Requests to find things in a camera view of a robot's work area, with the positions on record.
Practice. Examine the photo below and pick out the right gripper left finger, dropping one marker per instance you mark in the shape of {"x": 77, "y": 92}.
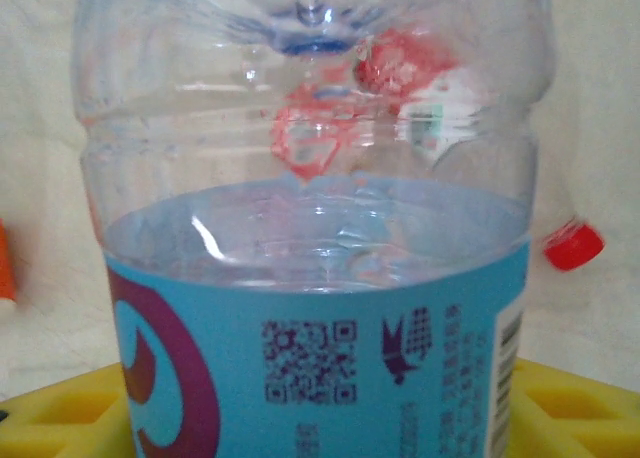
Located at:
{"x": 60, "y": 418}

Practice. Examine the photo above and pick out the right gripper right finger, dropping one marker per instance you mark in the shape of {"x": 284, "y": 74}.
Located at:
{"x": 575, "y": 413}

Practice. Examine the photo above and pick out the orange label short bottle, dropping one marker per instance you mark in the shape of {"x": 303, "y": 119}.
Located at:
{"x": 5, "y": 258}

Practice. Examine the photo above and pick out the blue label water bottle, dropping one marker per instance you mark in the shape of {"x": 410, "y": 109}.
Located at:
{"x": 320, "y": 328}

